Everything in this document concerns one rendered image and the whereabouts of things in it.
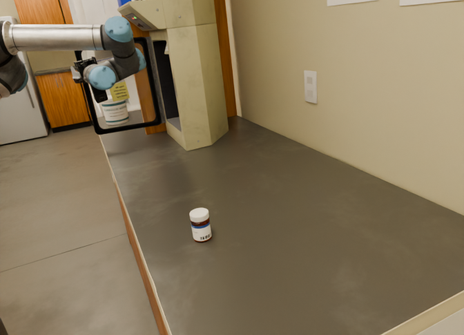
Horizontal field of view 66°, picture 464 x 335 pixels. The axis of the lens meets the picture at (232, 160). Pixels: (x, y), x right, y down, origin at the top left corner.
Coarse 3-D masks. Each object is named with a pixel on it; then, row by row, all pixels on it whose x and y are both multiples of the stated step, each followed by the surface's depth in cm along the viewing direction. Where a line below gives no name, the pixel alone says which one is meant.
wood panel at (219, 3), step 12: (216, 0) 168; (216, 12) 170; (132, 24) 157; (144, 36) 160; (228, 36) 176; (228, 48) 178; (228, 60) 180; (228, 72) 181; (228, 84) 183; (228, 96) 185; (228, 108) 187; (156, 132) 175
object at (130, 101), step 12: (96, 60) 153; (144, 72) 159; (120, 84) 159; (132, 84) 160; (144, 84) 161; (108, 96) 159; (120, 96) 160; (132, 96) 162; (144, 96) 163; (96, 108) 160; (108, 108) 161; (120, 108) 162; (132, 108) 163; (144, 108) 165; (108, 120) 163; (120, 120) 164; (132, 120) 165; (144, 120) 166
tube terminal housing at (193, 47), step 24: (168, 0) 125; (192, 0) 128; (168, 24) 128; (192, 24) 131; (216, 24) 148; (168, 48) 132; (192, 48) 134; (216, 48) 149; (192, 72) 136; (216, 72) 150; (192, 96) 139; (216, 96) 151; (192, 120) 142; (216, 120) 152; (192, 144) 145
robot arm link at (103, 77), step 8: (104, 64) 116; (88, 72) 116; (96, 72) 112; (104, 72) 113; (112, 72) 114; (88, 80) 117; (96, 80) 112; (104, 80) 113; (112, 80) 115; (104, 88) 114
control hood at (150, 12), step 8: (144, 0) 122; (152, 0) 123; (160, 0) 124; (120, 8) 139; (128, 8) 127; (136, 8) 122; (144, 8) 123; (152, 8) 124; (160, 8) 125; (144, 16) 124; (152, 16) 125; (160, 16) 126; (152, 24) 127; (160, 24) 126
